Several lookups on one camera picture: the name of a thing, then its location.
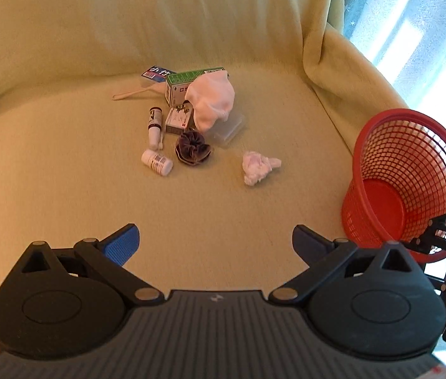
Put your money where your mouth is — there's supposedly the red plastic mesh basket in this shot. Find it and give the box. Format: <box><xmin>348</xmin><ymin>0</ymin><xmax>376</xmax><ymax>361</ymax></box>
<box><xmin>341</xmin><ymin>109</ymin><xmax>446</xmax><ymax>248</ymax></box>

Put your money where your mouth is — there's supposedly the white pill bottle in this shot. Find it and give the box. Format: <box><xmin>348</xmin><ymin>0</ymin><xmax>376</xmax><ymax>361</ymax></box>
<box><xmin>141</xmin><ymin>149</ymin><xmax>173</xmax><ymax>176</ymax></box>

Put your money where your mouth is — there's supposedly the white tissue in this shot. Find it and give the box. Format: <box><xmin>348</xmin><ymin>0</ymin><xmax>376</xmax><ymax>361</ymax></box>
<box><xmin>242</xmin><ymin>152</ymin><xmax>282</xmax><ymax>187</ymax></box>

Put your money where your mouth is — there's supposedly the dark brown scrunchie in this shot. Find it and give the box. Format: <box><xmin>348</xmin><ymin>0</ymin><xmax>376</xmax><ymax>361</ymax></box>
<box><xmin>175</xmin><ymin>130</ymin><xmax>212</xmax><ymax>166</ymax></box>

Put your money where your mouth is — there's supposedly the white tube with black label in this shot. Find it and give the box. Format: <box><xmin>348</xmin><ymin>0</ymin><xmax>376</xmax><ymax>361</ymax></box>
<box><xmin>147</xmin><ymin>107</ymin><xmax>163</xmax><ymax>151</ymax></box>

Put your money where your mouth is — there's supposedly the clear plastic case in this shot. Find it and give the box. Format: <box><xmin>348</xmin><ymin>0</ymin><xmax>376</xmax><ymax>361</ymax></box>
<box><xmin>207</xmin><ymin>111</ymin><xmax>245</xmax><ymax>147</ymax></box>

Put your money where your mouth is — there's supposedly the white box with plant print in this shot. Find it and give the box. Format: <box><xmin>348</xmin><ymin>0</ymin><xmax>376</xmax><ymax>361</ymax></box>
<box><xmin>165</xmin><ymin>102</ymin><xmax>193</xmax><ymax>134</ymax></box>

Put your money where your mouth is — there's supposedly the green white medicine box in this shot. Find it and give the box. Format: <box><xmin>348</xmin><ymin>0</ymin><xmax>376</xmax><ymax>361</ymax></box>
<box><xmin>165</xmin><ymin>67</ymin><xmax>224</xmax><ymax>107</ymax></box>

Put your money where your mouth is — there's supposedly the blue white small packet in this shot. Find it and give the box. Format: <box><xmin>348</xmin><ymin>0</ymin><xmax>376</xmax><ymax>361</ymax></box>
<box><xmin>141</xmin><ymin>65</ymin><xmax>175</xmax><ymax>83</ymax></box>

